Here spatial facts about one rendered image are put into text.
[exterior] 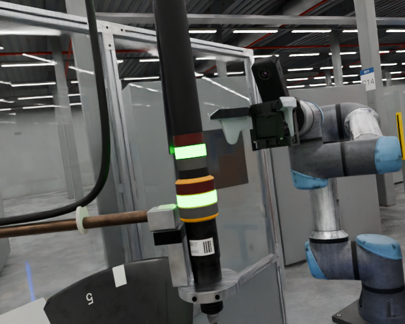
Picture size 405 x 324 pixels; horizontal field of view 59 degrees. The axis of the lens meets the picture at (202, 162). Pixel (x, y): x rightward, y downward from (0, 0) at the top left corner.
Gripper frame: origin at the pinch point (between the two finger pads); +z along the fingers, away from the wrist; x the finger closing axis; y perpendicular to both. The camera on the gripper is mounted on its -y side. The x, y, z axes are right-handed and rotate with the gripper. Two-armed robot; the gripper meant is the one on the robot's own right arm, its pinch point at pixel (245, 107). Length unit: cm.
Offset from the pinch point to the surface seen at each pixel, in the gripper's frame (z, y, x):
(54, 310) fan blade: 19.4, 25.4, 25.0
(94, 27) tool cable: 20.8, -9.6, 7.4
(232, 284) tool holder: 17.4, 19.7, -3.6
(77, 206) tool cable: 23.0, 9.7, 12.0
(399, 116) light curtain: -569, 6, 2
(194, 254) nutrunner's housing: 18.6, 16.2, -0.1
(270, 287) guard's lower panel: -113, 81, 49
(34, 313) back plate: 13, 31, 42
